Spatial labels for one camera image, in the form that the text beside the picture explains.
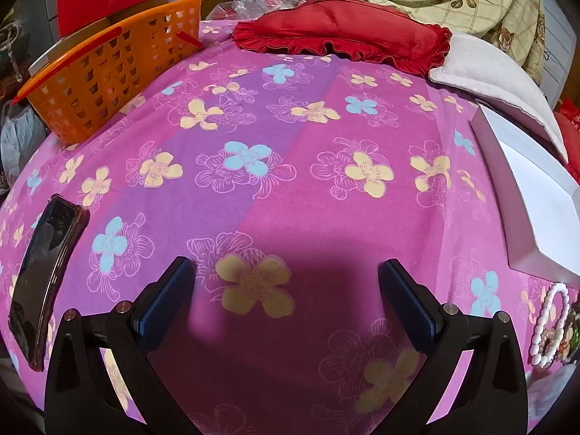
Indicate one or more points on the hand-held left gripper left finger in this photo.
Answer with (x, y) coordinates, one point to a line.
(170, 299)

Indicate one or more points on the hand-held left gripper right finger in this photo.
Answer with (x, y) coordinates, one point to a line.
(408, 299)

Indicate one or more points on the white shallow box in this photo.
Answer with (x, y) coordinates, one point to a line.
(543, 204)

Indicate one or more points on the black smartphone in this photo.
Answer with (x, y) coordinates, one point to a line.
(43, 272)

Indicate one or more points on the pink floral bedsheet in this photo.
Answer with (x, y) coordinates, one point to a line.
(290, 145)

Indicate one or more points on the grey cloth bag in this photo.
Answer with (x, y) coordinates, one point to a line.
(18, 136)

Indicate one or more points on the plain red pillow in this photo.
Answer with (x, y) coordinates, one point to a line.
(572, 127)

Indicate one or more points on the orange plastic basket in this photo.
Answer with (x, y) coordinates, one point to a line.
(113, 68)

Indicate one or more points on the white pillow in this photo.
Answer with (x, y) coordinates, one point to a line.
(489, 68)

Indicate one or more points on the red ruffled pillow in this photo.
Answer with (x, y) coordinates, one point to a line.
(344, 31)

